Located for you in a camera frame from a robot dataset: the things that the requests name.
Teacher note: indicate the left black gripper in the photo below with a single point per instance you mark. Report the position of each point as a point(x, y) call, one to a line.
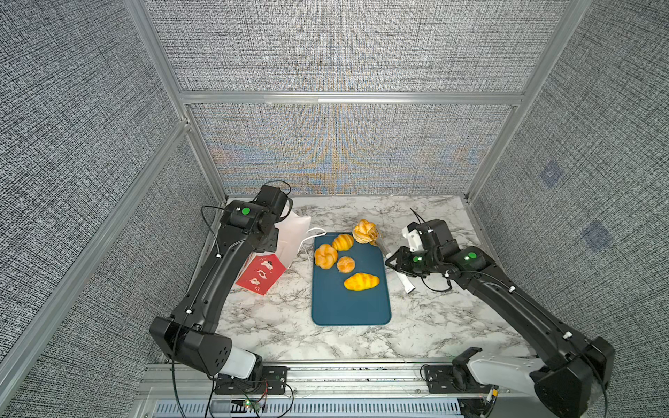
point(273, 245)

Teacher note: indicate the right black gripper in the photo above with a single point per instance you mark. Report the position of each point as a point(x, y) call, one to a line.
point(402, 261)

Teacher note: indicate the red white paper gift bag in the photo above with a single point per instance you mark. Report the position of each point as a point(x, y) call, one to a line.
point(262, 270)

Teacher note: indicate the flaky braided pastry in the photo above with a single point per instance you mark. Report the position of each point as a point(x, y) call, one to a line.
point(365, 232)

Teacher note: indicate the small round crusty bun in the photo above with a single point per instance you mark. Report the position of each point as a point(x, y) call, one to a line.
point(346, 265)

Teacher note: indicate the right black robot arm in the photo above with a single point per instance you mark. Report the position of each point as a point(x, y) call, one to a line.
point(570, 371)

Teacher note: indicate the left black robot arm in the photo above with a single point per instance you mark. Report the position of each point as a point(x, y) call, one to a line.
point(189, 334)

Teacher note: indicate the knot shaped bread roll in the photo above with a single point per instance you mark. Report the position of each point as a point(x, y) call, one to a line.
point(326, 256)

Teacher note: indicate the yellow striped croissant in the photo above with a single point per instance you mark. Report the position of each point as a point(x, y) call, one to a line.
point(361, 282)

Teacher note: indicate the teal rectangular tray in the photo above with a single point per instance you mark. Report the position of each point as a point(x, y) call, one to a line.
point(358, 298)

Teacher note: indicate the striped yellow bun left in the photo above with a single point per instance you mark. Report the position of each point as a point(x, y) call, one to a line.
point(343, 242)

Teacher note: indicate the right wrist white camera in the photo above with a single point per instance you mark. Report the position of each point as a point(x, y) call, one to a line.
point(417, 236)

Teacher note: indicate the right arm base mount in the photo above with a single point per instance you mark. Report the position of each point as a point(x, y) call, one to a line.
point(454, 378)

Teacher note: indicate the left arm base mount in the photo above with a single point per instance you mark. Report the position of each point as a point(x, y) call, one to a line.
point(251, 380)

